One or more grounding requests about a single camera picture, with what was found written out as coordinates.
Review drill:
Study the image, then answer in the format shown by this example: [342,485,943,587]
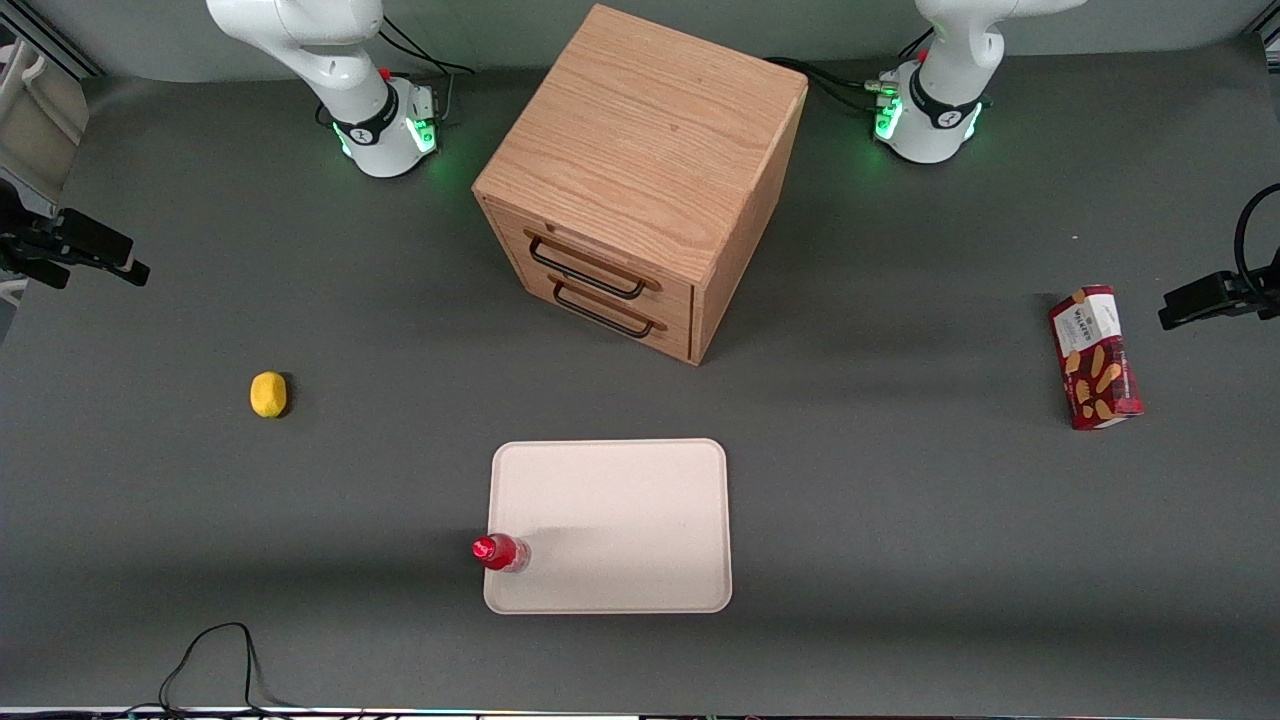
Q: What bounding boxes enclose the black left arm base cables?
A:
[765,28,936,114]

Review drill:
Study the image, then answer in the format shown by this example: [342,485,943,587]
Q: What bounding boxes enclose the red wafer box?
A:
[1048,284,1145,432]

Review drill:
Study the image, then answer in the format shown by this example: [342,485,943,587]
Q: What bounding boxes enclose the beige plastic container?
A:
[0,38,91,206]

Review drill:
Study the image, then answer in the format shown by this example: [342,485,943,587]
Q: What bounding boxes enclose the yellow lemon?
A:
[249,371,289,419]

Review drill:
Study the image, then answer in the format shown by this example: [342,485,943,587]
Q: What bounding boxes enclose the beige rectangular tray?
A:
[483,438,733,615]

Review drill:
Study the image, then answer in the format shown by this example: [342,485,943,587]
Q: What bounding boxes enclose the black right arm base cables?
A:
[375,15,477,128]

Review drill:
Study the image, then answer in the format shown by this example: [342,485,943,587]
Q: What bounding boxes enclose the wooden drawer front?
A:
[486,203,696,323]
[508,262,694,362]

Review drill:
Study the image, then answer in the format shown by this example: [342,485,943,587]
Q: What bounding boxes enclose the thin black table cable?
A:
[130,622,301,717]

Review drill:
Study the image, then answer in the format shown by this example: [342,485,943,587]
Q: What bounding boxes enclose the oak wood drawer cabinet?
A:
[472,3,809,367]

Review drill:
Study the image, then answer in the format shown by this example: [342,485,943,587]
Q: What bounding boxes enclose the black metal drawer handle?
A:
[552,280,658,339]
[528,235,649,301]

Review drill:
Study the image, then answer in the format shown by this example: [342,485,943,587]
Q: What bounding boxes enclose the red coke bottle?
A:
[471,533,532,575]

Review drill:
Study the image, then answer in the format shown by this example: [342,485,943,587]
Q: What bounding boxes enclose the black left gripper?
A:
[1158,268,1280,332]

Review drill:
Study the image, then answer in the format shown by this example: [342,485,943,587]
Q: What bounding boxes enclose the black arm base cables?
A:
[765,28,936,114]
[375,15,477,128]

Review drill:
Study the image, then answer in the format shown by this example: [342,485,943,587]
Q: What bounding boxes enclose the black looped gripper cable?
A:
[1234,183,1280,291]

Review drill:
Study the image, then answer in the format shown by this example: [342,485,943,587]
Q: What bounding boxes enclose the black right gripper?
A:
[0,180,152,293]

